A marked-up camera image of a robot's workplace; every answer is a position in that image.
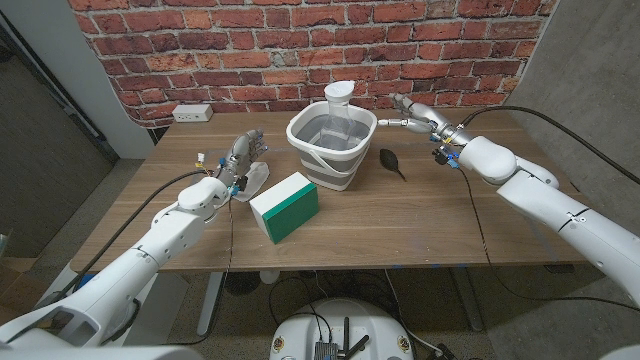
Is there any green and white box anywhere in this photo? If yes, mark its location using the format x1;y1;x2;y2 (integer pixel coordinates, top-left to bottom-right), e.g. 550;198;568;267
248;171;320;245

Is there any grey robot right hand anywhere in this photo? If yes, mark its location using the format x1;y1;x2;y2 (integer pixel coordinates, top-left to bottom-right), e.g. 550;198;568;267
378;93;474;146

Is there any white table leg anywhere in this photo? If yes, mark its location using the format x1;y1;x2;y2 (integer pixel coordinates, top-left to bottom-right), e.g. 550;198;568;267
197;272;224;336

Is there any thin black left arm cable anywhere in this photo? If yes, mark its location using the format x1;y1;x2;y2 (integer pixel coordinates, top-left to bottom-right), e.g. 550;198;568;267
162;196;236;347

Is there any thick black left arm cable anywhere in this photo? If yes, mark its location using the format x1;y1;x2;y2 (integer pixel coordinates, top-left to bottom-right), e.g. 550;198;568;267
34;168;211;310

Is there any black floor cable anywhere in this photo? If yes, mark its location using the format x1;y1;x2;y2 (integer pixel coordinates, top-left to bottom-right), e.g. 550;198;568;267
268;276;331;346

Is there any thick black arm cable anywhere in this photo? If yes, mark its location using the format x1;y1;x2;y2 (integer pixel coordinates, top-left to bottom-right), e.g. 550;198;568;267
34;168;211;310
458;104;640;187

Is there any white grey collapsible bucket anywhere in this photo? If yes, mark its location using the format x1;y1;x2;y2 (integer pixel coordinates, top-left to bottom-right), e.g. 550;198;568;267
285;100;379;192

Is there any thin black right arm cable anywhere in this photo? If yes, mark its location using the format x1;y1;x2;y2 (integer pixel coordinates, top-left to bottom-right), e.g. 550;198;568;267
455;166;640;314

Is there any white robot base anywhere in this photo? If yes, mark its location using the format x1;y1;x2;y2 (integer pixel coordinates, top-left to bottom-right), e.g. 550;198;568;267
269;298;415;360

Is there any white floor cable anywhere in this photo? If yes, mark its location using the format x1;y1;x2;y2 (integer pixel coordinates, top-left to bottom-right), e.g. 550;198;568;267
383;269;444;357

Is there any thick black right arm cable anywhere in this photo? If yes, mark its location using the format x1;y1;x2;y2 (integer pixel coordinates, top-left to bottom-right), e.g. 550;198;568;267
458;104;640;187

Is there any red brick printed backdrop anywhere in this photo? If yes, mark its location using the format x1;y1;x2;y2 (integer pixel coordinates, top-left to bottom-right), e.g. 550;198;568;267
67;0;559;129

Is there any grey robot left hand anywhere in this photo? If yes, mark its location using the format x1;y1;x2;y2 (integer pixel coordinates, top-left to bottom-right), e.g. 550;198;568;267
219;128;269;185

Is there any black rubber bulb blower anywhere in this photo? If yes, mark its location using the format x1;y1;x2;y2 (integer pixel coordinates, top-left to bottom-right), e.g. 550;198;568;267
378;148;407;182

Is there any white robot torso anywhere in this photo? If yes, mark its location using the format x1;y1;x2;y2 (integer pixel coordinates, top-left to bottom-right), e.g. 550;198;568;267
0;343;640;360

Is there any grey table leg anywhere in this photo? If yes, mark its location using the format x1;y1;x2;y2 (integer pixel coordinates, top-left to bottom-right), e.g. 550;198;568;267
449;267;485;332

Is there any white cloth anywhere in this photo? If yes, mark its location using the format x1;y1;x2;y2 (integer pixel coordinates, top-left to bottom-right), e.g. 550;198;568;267
232;160;271;203

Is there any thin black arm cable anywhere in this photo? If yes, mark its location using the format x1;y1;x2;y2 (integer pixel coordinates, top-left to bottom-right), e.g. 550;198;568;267
162;196;236;347
455;166;640;314

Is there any white power outlet strip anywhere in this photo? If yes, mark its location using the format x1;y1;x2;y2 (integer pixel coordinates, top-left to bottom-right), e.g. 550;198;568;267
171;103;214;124

